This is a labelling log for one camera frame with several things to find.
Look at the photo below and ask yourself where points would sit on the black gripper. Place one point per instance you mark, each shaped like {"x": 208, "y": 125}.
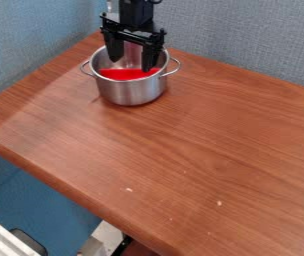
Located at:
{"x": 131, "y": 24}

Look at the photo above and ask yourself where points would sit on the red flat object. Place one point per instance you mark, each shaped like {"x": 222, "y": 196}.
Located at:
{"x": 127, "y": 73}

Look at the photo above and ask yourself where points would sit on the silver metal pot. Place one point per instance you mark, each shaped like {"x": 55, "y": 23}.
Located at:
{"x": 129, "y": 92}

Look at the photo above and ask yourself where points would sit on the black box on floor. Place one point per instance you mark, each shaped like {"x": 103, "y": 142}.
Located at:
{"x": 24, "y": 237}

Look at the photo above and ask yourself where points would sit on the white ribbed radiator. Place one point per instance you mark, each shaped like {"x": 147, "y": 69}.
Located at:
{"x": 1, "y": 241}

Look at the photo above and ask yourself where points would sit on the white table leg bracket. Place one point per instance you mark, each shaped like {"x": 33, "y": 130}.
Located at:
{"x": 103, "y": 241}

